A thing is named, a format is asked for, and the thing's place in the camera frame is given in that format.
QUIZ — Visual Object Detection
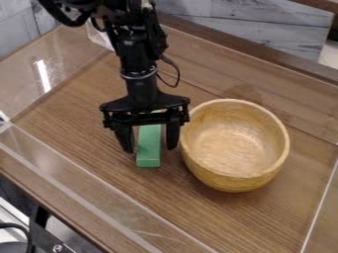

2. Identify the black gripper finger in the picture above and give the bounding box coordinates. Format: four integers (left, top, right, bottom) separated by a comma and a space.
167, 122, 181, 150
114, 126, 135, 153

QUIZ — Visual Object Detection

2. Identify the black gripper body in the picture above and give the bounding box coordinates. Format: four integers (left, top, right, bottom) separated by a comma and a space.
99, 67, 190, 131

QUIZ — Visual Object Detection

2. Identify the green rectangular block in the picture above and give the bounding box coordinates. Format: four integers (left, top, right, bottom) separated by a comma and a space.
136, 125, 162, 168

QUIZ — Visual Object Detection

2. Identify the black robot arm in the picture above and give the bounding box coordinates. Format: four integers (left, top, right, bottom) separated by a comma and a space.
39, 0, 190, 153

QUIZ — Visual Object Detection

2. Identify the brown wooden bowl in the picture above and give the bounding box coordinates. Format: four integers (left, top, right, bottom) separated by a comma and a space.
179, 99, 290, 193

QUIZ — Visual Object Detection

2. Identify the black cable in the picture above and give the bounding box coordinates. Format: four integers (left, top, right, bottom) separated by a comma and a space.
157, 54, 182, 89

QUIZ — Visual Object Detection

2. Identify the clear acrylic corner bracket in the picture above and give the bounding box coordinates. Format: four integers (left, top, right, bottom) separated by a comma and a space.
86, 22, 114, 51

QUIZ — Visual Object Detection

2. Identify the black table leg bracket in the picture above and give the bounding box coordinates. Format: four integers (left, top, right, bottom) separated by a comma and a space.
30, 206, 76, 253

